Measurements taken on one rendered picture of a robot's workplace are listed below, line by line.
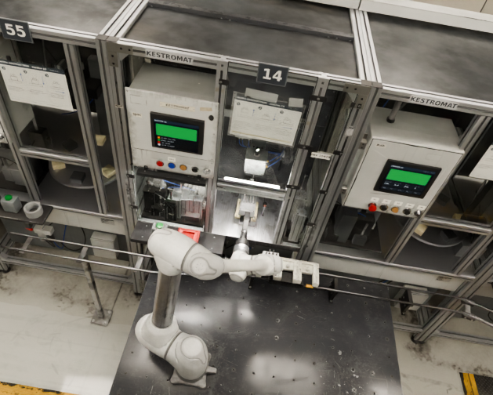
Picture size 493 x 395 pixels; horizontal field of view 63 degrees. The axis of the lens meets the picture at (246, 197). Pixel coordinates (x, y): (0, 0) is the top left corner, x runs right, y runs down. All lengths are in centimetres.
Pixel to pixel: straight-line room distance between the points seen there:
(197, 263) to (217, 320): 86
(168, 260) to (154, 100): 71
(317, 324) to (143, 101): 156
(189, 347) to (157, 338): 16
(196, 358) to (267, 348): 49
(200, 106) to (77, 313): 198
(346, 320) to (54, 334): 198
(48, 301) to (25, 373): 52
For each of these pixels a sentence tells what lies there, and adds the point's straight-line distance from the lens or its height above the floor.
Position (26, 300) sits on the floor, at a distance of 345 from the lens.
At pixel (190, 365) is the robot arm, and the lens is 207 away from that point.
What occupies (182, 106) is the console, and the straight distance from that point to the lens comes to 186.
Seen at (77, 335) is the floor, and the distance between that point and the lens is 321.
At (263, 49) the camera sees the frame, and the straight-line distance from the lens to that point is 189.
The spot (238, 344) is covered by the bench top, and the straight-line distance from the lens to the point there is 237.
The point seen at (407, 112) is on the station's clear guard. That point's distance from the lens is 188.
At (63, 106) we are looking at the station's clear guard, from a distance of 214.
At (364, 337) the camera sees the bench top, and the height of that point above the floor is 68.
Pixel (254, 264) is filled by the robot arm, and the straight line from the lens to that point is 199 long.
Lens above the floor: 284
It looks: 46 degrees down
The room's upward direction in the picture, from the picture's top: 10 degrees clockwise
